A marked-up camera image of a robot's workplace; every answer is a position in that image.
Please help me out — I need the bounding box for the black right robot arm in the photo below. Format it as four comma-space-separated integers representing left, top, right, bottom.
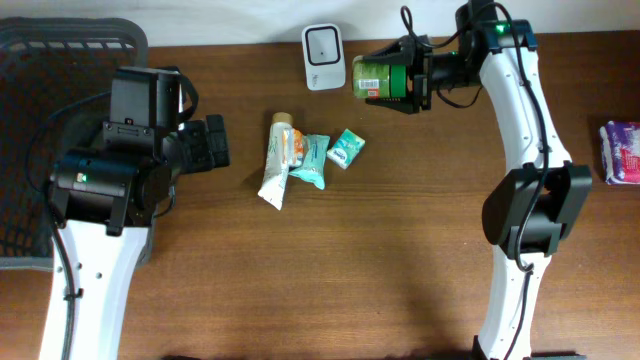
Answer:
363, 1, 592, 359

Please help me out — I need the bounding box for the small orange white packet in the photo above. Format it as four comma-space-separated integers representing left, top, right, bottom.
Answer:
283, 128, 305, 168

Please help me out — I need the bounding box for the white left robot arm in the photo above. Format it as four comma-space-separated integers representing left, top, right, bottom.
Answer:
39, 67, 231, 359

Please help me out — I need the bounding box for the small teal tissue pack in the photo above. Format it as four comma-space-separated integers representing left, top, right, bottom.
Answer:
327, 129, 366, 169

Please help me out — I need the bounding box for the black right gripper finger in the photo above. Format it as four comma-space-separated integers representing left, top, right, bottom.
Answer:
365, 98, 420, 114
367, 38, 415, 63

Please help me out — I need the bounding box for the grey plastic mesh basket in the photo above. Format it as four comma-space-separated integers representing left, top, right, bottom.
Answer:
1, 17, 148, 271

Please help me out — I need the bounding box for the green lid jar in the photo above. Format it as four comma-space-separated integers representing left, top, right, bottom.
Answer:
352, 56, 407, 99

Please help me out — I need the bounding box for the white barcode scanner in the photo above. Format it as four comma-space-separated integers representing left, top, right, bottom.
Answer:
301, 23, 346, 91

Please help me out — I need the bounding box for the mint green wipes pack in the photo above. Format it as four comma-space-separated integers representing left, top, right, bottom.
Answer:
289, 134, 330, 190

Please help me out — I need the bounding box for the white shampoo tube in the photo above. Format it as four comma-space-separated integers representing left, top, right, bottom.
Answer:
258, 112, 294, 210

